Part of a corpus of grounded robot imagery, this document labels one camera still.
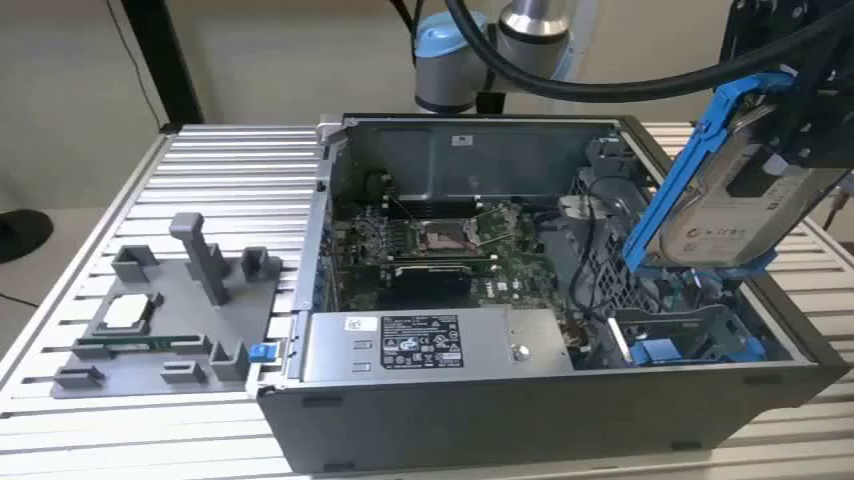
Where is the black frame post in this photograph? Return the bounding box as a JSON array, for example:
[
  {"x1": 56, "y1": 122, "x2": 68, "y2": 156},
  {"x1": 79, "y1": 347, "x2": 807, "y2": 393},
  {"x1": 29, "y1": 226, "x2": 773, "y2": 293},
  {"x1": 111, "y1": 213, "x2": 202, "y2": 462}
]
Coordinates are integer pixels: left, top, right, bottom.
[{"x1": 119, "y1": 0, "x2": 206, "y2": 126}]

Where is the silver CPU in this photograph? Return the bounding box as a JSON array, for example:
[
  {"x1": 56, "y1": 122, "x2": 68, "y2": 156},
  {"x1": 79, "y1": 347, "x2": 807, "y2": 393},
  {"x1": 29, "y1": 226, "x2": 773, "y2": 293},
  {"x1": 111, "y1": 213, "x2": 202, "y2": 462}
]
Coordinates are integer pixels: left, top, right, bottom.
[{"x1": 103, "y1": 294, "x2": 152, "y2": 329}]

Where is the round black stand foot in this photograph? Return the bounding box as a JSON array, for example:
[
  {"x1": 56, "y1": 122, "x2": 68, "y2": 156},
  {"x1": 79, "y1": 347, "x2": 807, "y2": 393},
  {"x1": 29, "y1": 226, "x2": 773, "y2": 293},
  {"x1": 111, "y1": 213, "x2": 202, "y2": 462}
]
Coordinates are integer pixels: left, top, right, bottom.
[{"x1": 0, "y1": 209, "x2": 55, "y2": 264}]

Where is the hard disk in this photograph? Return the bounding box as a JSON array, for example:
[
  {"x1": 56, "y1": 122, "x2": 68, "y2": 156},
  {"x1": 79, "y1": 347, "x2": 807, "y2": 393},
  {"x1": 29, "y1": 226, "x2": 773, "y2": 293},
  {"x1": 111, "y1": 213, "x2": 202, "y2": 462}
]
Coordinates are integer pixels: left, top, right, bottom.
[{"x1": 623, "y1": 72, "x2": 854, "y2": 279}]

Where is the grey perforated disk bay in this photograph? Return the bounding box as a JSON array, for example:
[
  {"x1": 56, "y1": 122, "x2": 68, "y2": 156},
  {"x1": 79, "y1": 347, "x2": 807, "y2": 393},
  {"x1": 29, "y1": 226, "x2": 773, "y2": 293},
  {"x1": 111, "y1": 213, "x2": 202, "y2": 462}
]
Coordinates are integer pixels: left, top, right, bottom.
[{"x1": 539, "y1": 137, "x2": 675, "y2": 321}]

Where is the black graphics card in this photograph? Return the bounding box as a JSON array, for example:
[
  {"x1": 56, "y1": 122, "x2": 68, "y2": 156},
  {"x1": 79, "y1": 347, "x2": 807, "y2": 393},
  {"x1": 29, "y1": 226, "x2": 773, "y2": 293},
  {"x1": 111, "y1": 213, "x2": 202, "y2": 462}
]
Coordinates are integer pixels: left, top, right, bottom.
[{"x1": 388, "y1": 262, "x2": 472, "y2": 300}]

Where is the green RAM stick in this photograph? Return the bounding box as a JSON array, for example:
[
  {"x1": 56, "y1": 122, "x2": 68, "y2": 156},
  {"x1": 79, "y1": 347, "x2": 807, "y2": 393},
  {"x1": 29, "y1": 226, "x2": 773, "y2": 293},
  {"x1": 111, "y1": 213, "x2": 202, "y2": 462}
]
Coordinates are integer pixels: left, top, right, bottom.
[{"x1": 76, "y1": 334, "x2": 206, "y2": 350}]

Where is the silver metal bracket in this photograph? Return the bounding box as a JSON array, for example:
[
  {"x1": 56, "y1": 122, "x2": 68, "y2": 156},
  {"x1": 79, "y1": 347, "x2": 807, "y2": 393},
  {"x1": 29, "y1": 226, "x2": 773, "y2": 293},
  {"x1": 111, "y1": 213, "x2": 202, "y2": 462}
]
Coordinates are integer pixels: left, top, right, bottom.
[{"x1": 557, "y1": 194, "x2": 602, "y2": 224}]

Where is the grey parts rack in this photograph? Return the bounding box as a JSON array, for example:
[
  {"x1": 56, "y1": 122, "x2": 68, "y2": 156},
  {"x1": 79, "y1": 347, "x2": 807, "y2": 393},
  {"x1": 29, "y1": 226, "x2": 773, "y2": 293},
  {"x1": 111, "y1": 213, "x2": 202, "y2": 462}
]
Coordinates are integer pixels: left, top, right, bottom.
[{"x1": 49, "y1": 212, "x2": 288, "y2": 401}]

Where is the locking lever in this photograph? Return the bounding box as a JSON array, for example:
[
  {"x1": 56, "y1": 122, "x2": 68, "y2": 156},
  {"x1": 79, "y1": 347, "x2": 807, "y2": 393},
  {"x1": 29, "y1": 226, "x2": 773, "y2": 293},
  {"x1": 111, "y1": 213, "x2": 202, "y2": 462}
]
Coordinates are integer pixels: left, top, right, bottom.
[{"x1": 391, "y1": 195, "x2": 423, "y2": 224}]

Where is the dark grey PC case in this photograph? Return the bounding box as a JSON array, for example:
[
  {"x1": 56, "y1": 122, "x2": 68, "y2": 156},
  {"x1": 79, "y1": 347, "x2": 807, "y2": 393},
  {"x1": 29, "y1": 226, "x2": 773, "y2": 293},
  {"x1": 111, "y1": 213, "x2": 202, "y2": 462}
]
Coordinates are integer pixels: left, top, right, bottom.
[{"x1": 256, "y1": 112, "x2": 853, "y2": 474}]

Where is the long black case wire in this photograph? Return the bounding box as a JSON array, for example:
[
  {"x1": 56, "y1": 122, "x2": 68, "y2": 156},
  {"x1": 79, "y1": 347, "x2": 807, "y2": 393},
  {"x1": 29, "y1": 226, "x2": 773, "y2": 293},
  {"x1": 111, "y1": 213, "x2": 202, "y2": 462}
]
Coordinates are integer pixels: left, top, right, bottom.
[{"x1": 570, "y1": 174, "x2": 647, "y2": 321}]

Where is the silver power supply unit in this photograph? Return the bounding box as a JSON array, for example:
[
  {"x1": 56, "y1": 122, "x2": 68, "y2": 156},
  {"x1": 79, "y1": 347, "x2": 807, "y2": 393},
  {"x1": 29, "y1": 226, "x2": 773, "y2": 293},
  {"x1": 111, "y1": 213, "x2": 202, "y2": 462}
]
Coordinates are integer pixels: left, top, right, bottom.
[{"x1": 296, "y1": 307, "x2": 575, "y2": 384}]

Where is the blue disk data wire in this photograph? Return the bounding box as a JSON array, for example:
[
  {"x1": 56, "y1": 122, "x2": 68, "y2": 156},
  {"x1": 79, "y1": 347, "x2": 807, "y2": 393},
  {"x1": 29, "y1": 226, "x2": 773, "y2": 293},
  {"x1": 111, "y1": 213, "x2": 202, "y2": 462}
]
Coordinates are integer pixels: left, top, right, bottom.
[{"x1": 666, "y1": 269, "x2": 706, "y2": 314}]

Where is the green motherboard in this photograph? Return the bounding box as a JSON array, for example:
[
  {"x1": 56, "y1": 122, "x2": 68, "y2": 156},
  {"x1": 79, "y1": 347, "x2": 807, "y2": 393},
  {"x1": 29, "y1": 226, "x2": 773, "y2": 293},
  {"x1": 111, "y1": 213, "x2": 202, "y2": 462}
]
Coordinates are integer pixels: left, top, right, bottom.
[{"x1": 330, "y1": 199, "x2": 582, "y2": 311}]

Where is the thin black wall cable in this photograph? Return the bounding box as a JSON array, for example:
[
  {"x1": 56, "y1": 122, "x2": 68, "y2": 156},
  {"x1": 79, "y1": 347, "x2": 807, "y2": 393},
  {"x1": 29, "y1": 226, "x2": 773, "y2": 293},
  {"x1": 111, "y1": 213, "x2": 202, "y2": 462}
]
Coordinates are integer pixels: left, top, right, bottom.
[{"x1": 104, "y1": 0, "x2": 167, "y2": 135}]

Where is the CPU socket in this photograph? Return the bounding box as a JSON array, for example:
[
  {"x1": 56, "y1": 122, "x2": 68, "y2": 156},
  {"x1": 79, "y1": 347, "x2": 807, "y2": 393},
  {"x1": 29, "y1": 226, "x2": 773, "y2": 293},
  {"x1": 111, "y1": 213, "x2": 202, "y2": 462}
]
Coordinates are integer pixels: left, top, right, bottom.
[{"x1": 412, "y1": 217, "x2": 486, "y2": 254}]

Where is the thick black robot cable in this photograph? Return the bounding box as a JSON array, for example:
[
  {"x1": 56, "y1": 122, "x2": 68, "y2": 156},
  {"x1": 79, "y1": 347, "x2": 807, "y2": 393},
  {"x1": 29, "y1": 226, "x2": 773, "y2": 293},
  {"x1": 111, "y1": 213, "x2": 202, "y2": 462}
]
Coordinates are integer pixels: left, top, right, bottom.
[{"x1": 443, "y1": 0, "x2": 854, "y2": 105}]

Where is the blue empty bay carrier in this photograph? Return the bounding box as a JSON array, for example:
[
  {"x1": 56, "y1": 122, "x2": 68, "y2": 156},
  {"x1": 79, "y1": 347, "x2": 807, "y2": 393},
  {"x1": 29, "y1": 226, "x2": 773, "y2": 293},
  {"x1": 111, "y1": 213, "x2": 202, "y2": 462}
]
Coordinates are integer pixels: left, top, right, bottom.
[{"x1": 630, "y1": 334, "x2": 762, "y2": 369}]

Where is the thin black cable behind arm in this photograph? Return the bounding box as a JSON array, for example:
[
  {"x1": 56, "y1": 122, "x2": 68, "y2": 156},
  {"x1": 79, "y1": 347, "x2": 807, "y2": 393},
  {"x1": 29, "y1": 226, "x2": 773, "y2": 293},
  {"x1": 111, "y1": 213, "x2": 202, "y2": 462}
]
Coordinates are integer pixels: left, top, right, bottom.
[{"x1": 390, "y1": 0, "x2": 420, "y2": 29}]

